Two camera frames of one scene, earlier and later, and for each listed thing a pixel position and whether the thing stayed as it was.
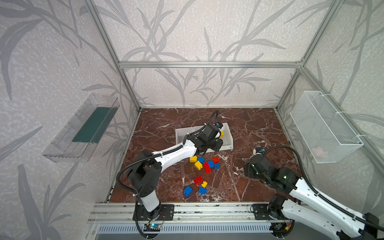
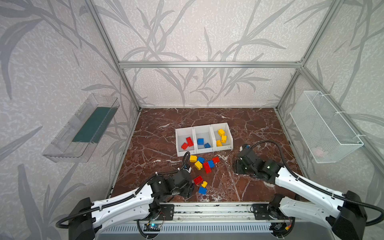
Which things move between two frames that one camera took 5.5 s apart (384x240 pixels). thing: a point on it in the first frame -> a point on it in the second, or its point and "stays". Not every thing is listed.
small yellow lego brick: [204, 184] stays
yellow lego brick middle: [198, 165] stays
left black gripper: [214, 141] -> [186, 186]
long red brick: [207, 167] stays
